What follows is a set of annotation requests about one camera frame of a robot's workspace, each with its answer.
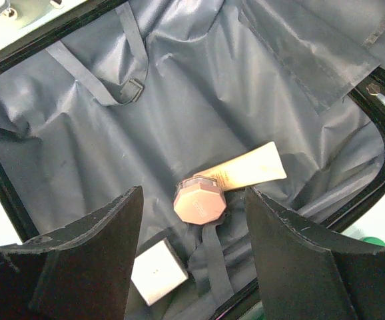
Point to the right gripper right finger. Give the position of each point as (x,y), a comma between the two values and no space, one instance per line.
(306,271)

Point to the beige wooden block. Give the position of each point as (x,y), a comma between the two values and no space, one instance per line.
(260,165)

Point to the white black space suitcase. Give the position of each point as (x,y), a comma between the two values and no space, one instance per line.
(119,94)

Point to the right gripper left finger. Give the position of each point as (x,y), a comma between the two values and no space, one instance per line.
(79,271)

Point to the white square box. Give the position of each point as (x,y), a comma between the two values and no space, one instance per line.
(158,271)

